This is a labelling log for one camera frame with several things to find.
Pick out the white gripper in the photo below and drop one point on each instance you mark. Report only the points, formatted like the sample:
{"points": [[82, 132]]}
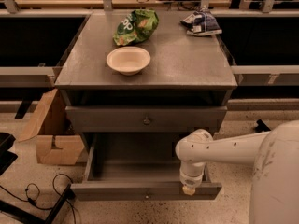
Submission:
{"points": [[189, 182]]}

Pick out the grey drawer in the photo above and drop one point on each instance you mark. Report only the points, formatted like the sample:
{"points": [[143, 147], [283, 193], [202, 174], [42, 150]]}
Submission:
{"points": [[88, 119], [137, 167]]}

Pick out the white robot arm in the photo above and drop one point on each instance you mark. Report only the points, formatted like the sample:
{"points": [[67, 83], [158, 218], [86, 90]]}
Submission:
{"points": [[274, 156]]}

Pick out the grey drawer cabinet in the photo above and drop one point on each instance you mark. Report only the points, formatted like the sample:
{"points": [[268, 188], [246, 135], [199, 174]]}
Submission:
{"points": [[183, 70]]}

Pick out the grey top drawer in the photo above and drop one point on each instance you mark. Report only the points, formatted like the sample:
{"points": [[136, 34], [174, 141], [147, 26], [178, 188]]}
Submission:
{"points": [[88, 119]]}

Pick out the black stand leg right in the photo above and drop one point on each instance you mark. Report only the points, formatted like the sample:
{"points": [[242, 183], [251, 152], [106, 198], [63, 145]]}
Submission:
{"points": [[261, 126]]}

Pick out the brown cardboard box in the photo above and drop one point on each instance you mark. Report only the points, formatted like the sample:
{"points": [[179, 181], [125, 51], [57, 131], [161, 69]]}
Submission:
{"points": [[51, 129]]}

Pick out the white bowl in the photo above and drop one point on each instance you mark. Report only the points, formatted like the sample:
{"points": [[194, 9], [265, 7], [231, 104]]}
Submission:
{"points": [[128, 60]]}

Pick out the blue white snack bag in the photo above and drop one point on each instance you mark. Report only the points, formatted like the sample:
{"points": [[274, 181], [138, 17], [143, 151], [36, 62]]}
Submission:
{"points": [[201, 23]]}

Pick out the green chip bag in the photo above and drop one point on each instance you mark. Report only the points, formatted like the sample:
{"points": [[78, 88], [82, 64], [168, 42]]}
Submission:
{"points": [[137, 27]]}

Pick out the black object at left edge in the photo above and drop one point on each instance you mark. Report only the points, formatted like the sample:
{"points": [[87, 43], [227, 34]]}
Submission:
{"points": [[6, 157]]}

